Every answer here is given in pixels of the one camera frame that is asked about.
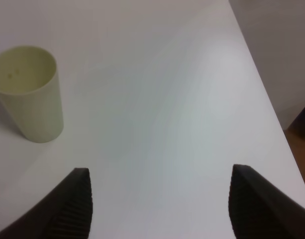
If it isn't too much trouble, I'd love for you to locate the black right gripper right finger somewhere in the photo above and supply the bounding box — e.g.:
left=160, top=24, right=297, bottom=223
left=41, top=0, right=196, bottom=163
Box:
left=228, top=164, right=305, bottom=239

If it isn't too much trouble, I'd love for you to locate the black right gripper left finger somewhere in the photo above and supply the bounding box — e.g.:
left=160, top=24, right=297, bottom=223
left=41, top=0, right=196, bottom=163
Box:
left=0, top=168, right=93, bottom=239

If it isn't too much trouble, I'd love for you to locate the pale green plastic cup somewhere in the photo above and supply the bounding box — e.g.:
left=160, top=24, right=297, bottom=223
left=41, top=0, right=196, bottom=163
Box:
left=0, top=46, right=64, bottom=143

